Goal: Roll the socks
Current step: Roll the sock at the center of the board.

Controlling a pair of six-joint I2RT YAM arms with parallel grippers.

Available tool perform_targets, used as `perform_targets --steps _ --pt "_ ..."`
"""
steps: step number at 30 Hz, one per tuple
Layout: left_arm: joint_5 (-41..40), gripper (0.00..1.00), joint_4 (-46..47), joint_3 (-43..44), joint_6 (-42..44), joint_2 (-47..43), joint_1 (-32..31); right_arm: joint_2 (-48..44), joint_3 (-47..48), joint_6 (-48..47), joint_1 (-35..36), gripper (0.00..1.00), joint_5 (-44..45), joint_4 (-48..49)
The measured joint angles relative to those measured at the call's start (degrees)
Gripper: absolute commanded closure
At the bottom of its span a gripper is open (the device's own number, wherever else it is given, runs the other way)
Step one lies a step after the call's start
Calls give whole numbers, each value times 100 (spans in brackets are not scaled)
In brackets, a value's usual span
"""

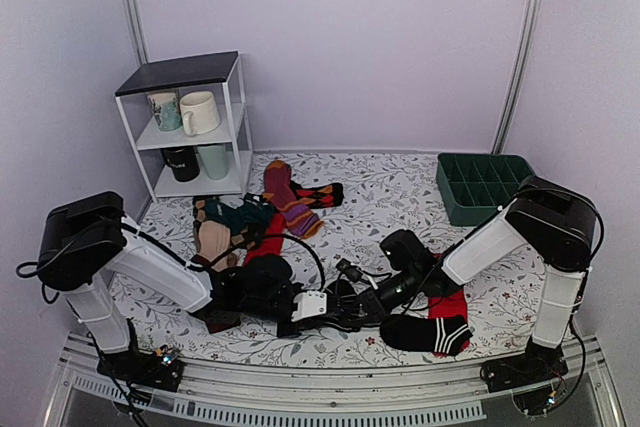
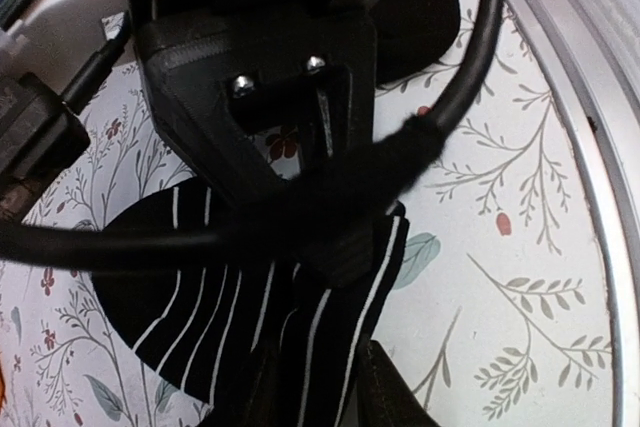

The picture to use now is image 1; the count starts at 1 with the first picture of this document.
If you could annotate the black white striped sock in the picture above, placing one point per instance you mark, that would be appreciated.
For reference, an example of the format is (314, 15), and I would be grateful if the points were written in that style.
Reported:
(345, 312)

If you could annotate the cream ceramic mug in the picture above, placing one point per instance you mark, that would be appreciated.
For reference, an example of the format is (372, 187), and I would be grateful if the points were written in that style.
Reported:
(199, 113)

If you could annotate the floral white table mat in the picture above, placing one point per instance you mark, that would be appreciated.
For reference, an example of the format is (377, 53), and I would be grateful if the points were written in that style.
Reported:
(382, 193)

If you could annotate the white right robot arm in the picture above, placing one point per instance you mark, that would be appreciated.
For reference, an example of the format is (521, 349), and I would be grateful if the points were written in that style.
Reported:
(562, 227)

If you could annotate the teal patterned mug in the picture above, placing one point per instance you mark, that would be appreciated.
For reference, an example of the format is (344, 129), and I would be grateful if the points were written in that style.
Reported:
(165, 107)

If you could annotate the beige maroon striped sock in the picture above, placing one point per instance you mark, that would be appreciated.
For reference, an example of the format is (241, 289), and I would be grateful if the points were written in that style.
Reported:
(212, 239)

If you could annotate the pale green mug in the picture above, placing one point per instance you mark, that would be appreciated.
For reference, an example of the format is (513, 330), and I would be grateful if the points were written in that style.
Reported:
(214, 160)

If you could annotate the maroon purple striped sock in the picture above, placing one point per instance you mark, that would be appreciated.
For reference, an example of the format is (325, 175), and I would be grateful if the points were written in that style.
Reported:
(300, 220)

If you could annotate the white shelf black top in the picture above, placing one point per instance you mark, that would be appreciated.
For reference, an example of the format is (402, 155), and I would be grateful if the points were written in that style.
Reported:
(198, 140)

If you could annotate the black orange argyle sock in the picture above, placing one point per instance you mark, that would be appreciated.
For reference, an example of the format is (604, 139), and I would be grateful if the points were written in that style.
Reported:
(319, 197)

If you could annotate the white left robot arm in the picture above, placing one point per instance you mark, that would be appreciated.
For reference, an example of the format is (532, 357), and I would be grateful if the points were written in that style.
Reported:
(86, 237)

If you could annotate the black sock white stripes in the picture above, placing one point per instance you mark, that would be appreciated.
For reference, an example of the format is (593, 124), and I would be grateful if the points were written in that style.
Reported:
(445, 336)

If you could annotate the aluminium front rail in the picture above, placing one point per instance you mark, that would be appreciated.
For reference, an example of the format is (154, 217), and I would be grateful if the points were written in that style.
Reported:
(439, 394)

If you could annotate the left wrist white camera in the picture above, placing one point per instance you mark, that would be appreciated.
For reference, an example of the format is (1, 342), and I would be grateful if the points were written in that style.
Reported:
(309, 304)

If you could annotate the right metal corner post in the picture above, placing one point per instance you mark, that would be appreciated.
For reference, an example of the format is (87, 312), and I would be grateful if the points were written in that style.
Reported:
(527, 32)

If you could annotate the green divided organizer tray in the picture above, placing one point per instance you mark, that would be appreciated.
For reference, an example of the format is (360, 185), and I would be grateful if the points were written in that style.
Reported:
(472, 185)

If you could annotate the dark teal sock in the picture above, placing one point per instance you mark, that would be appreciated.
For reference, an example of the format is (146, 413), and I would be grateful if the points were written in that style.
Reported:
(252, 211)

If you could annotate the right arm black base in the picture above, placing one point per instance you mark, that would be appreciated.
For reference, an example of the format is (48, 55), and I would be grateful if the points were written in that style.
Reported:
(541, 369)

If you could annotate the long red sock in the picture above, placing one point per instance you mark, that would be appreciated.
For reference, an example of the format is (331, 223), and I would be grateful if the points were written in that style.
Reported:
(270, 245)

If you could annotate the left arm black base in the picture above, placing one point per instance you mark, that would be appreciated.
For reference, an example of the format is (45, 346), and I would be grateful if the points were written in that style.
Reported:
(162, 369)

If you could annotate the black mug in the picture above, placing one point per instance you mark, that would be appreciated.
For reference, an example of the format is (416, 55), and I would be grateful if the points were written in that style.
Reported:
(183, 163)

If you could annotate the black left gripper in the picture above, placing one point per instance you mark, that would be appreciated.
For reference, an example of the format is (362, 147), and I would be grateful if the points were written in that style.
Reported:
(288, 333)

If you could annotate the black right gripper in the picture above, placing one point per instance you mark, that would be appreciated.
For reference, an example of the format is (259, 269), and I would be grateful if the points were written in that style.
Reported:
(373, 306)

